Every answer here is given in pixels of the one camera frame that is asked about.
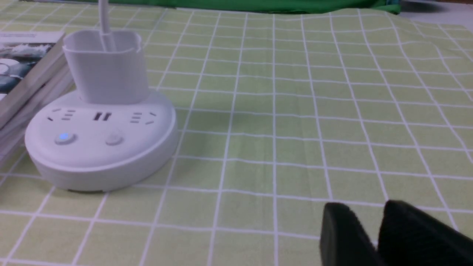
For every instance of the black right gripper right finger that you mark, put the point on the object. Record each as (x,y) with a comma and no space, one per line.
(411,237)

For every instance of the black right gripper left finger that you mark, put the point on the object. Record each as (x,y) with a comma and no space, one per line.
(343,240)

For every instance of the white desk lamp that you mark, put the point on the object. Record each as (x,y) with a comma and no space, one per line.
(113,130)

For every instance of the green checkered tablecloth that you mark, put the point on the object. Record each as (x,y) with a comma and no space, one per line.
(277,116)

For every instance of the green backdrop cloth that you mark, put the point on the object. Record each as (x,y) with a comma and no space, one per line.
(274,6)

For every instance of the top self-driving textbook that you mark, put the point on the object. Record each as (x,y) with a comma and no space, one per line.
(29,59)

